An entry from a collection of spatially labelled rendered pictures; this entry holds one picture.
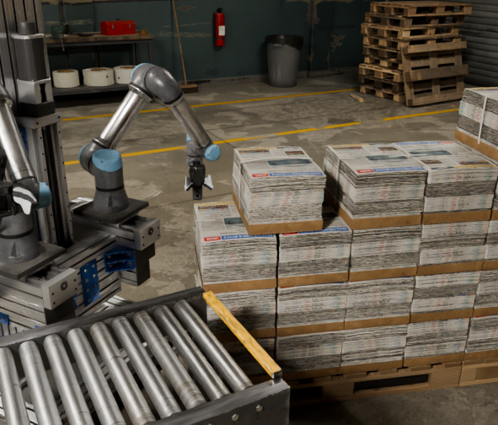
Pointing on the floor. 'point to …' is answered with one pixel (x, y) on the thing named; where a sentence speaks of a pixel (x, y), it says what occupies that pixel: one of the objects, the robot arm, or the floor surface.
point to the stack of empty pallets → (386, 29)
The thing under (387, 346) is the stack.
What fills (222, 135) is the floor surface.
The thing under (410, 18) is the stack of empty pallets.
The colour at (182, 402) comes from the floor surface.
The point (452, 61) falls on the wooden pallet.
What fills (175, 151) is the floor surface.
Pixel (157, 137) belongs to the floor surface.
